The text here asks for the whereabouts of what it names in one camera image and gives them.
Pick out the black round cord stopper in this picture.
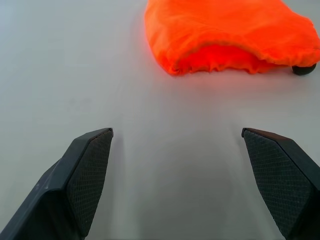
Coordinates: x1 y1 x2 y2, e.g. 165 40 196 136
291 62 318 76

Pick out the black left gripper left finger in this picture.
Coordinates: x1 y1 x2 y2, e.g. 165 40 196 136
0 127 114 240

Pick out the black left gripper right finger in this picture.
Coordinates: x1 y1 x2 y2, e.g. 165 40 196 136
241 127 320 240

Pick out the orange drawstring bag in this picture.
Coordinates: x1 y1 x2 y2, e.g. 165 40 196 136
144 0 320 77

